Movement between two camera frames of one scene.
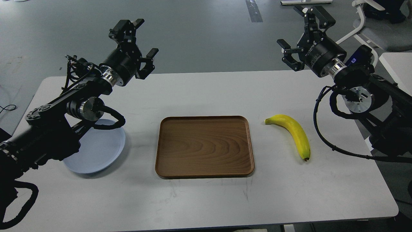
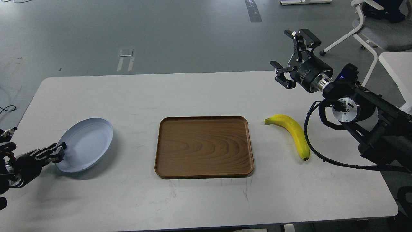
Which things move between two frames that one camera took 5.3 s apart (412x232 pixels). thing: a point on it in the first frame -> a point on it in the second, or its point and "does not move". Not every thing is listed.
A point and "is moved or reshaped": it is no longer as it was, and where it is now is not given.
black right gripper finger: [288, 58] -> [280, 77]
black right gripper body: [321, 54] -> [311, 74]
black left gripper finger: [142, 73] -> [56, 155]
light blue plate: [99, 149] is moved or reshaped
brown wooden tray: [196, 146] does not move
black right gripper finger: [317, 20] -> [302, 38]
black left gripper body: [119, 67] -> [28, 168]
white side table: [399, 65] does not move
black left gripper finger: [124, 33] -> [39, 152]
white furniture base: [286, 2] does not move
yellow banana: [296, 130] does not move
